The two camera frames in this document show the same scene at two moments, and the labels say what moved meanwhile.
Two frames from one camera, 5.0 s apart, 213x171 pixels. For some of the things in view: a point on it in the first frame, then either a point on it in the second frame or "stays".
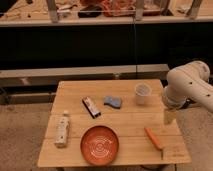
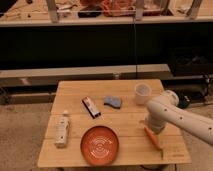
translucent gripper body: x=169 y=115 → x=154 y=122
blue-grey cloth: x=113 y=101 stays
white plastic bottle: x=62 y=128 stays
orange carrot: x=155 y=141 stays
